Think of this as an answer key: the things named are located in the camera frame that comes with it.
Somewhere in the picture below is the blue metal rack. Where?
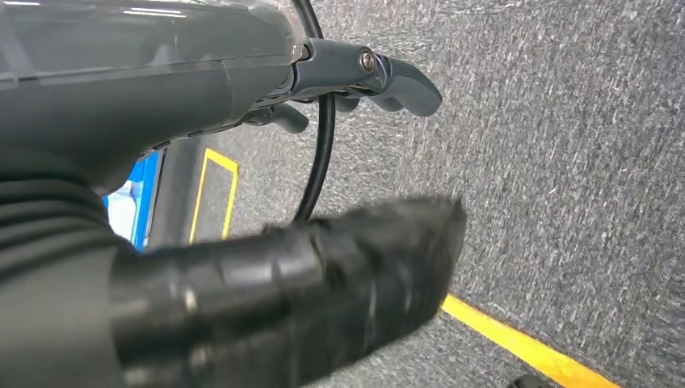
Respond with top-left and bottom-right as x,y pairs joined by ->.
103,151 -> 164,253

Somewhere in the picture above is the black caster wheel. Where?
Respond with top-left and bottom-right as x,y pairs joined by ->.
505,374 -> 553,388

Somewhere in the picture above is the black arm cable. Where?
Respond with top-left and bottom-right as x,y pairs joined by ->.
291,0 -> 337,223

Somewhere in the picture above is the yellow floor tape square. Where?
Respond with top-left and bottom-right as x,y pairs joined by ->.
188,148 -> 239,245

